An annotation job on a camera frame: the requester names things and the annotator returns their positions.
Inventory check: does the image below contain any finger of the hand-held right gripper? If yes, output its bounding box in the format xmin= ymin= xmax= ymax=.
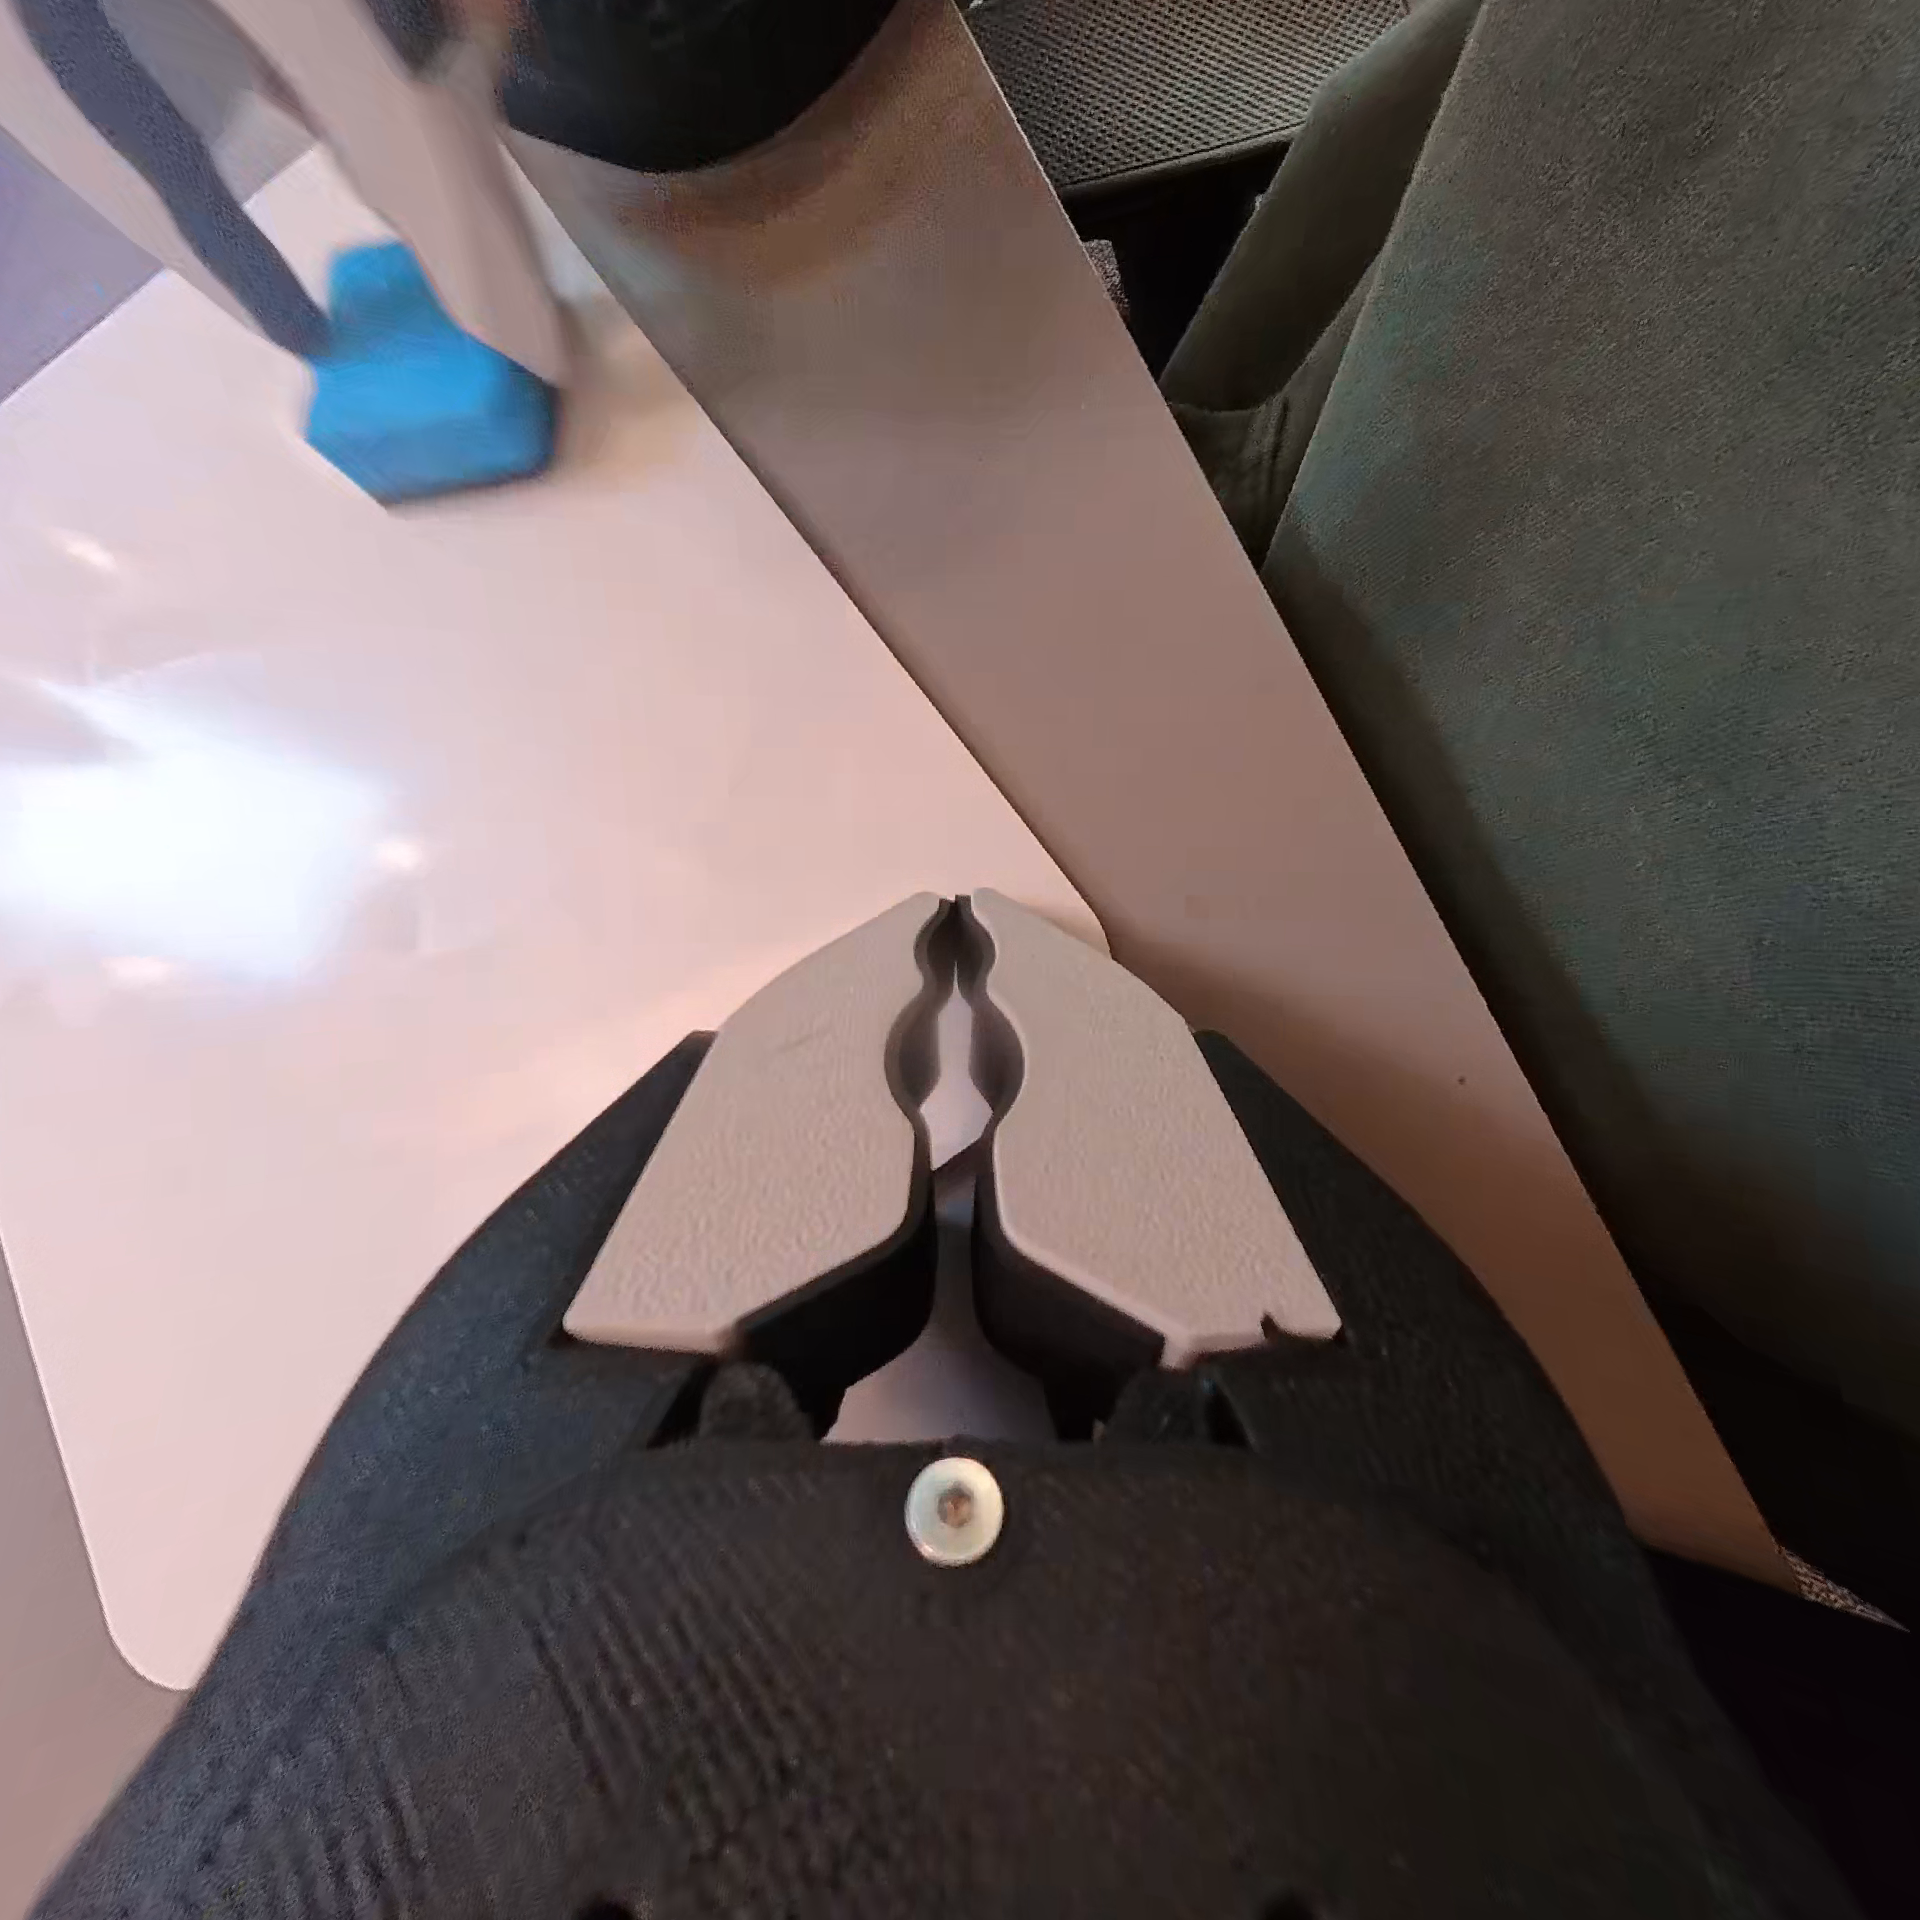
xmin=0 ymin=0 xmax=339 ymax=366
xmin=218 ymin=0 xmax=577 ymax=388

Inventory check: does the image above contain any blue whiteboard eraser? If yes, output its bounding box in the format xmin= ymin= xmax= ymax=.
xmin=297 ymin=237 xmax=577 ymax=510

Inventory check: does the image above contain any black mesh chair armrest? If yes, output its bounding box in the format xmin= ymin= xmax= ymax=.
xmin=489 ymin=0 xmax=907 ymax=177

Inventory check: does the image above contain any white whiteboard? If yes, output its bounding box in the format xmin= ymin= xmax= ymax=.
xmin=0 ymin=145 xmax=1115 ymax=1694

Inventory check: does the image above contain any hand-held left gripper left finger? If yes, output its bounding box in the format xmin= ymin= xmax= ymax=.
xmin=564 ymin=892 xmax=962 ymax=1375

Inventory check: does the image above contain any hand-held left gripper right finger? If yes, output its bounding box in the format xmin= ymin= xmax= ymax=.
xmin=958 ymin=892 xmax=1346 ymax=1383

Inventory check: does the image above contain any person's green sweatshirt torso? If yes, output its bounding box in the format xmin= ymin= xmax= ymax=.
xmin=1156 ymin=0 xmax=1920 ymax=1442

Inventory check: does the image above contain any grey mesh chair seat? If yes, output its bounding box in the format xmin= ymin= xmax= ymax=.
xmin=960 ymin=0 xmax=1417 ymax=194

